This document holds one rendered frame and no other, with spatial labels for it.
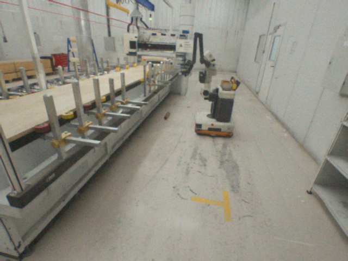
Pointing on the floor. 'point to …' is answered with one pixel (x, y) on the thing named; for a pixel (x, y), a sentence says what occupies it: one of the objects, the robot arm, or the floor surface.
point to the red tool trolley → (60, 60)
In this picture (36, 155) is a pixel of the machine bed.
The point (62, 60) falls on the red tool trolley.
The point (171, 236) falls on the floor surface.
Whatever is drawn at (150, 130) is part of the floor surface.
